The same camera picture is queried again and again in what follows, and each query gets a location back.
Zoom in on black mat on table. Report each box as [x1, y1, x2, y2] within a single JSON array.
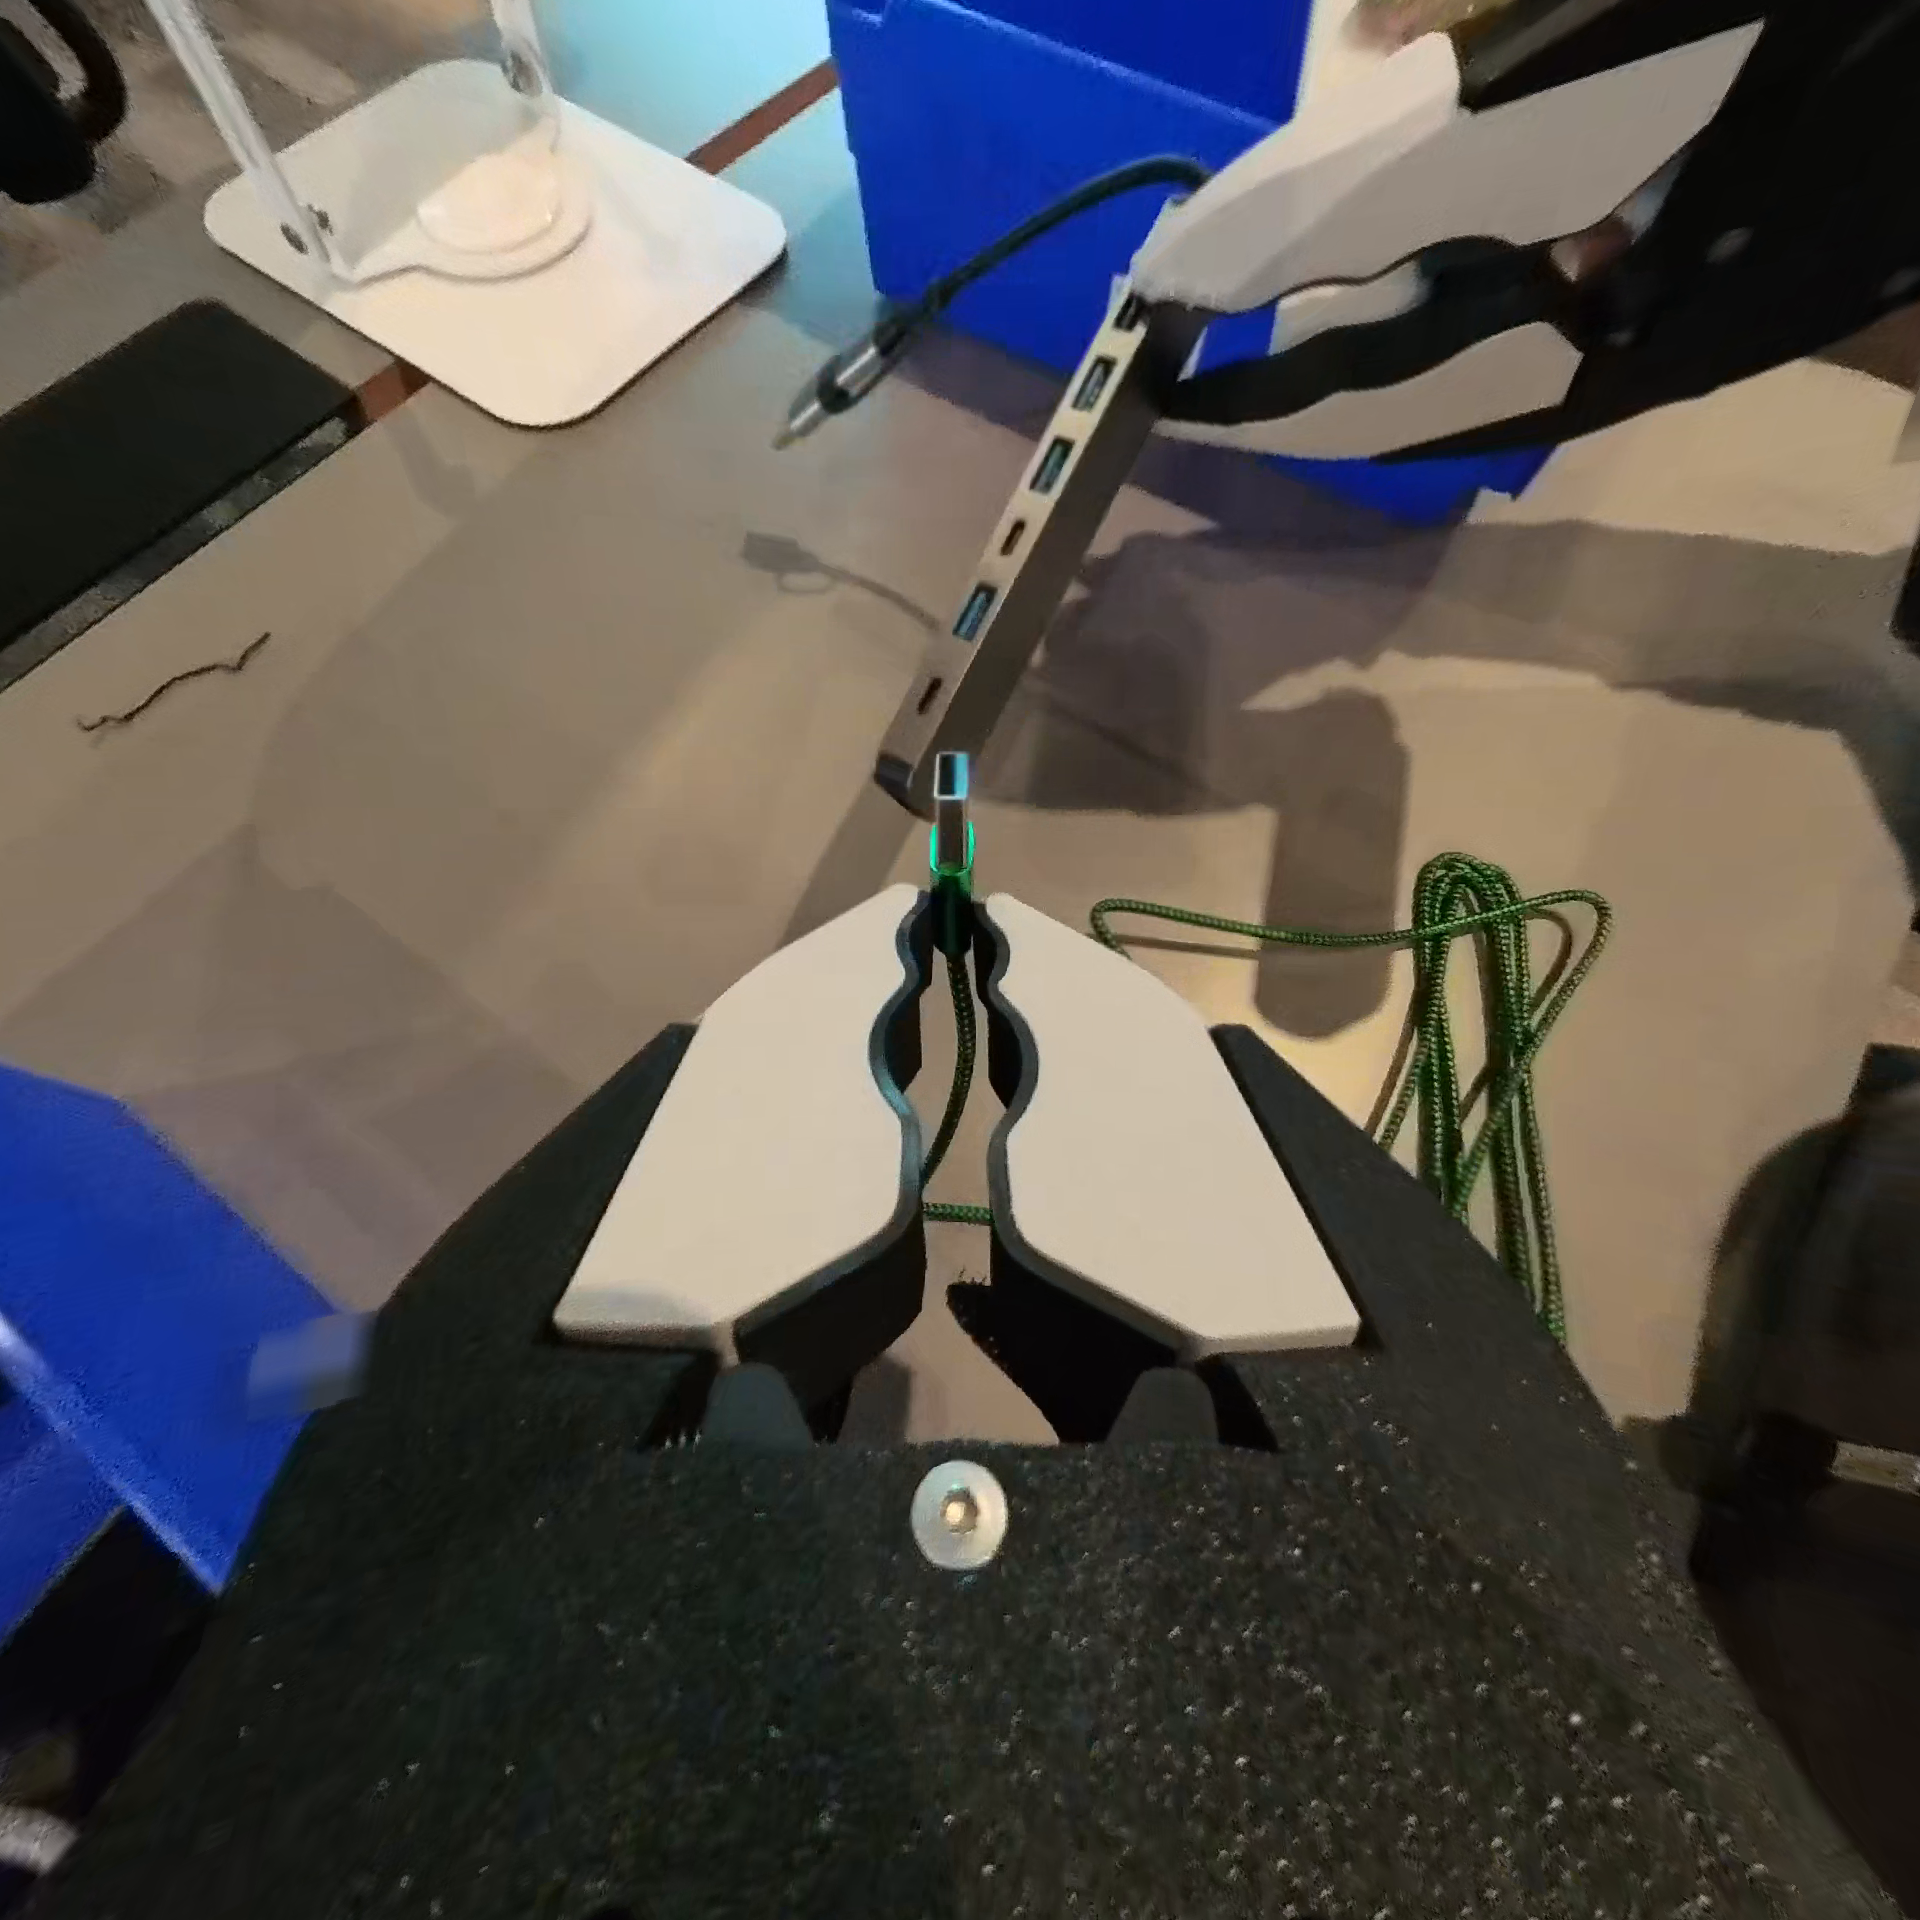
[[0, 301, 357, 650]]

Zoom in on green braided usb cable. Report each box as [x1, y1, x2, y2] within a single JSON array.
[[911, 754, 1613, 1348]]

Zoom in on white lamp stand base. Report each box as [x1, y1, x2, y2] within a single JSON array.
[[142, 0, 789, 433]]

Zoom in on black office chair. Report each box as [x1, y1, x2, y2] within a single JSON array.
[[0, 0, 125, 209]]

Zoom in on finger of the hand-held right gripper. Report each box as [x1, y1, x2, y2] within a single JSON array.
[[1127, 19, 1770, 318], [1157, 274, 1596, 456]]

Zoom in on black usb hub cable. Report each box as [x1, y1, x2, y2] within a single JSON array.
[[771, 157, 1209, 453]]

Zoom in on blue plastic storage bin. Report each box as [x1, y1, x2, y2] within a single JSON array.
[[824, 0, 1554, 529], [0, 1051, 377, 1653]]

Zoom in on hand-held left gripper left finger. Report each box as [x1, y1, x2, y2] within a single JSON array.
[[548, 882, 948, 1371]]

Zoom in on dark twist tie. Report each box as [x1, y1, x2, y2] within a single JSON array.
[[73, 631, 276, 740]]

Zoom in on grey usb hub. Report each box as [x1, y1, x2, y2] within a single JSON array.
[[874, 277, 1209, 820]]

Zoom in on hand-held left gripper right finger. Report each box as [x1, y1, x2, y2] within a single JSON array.
[[972, 893, 1368, 1371]]

